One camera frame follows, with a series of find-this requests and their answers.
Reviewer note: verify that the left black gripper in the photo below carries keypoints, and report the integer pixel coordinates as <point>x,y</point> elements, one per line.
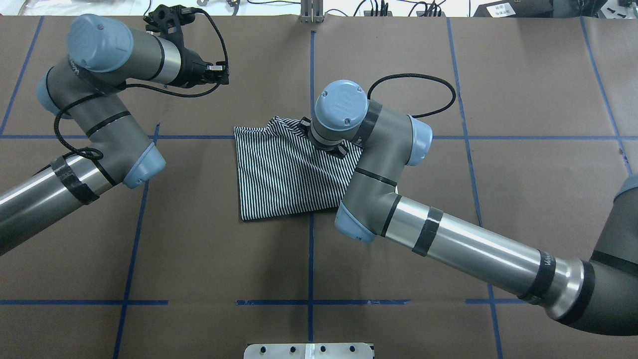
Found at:
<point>192,64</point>

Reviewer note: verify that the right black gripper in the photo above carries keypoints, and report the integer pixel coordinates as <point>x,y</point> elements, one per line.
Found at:
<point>341,148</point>

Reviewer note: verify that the blue white striped polo shirt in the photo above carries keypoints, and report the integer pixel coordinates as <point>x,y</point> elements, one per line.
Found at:
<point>280,172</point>

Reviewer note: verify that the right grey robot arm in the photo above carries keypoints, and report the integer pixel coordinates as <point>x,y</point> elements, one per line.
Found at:
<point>597,296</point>

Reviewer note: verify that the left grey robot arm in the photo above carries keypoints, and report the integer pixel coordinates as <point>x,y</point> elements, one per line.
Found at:
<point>105,144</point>

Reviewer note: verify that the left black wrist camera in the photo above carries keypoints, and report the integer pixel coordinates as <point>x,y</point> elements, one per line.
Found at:
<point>167,21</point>

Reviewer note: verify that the aluminium frame post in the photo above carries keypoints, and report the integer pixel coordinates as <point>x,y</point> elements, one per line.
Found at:
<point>312,11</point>

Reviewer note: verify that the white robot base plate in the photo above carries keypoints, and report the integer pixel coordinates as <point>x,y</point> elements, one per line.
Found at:
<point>347,350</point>

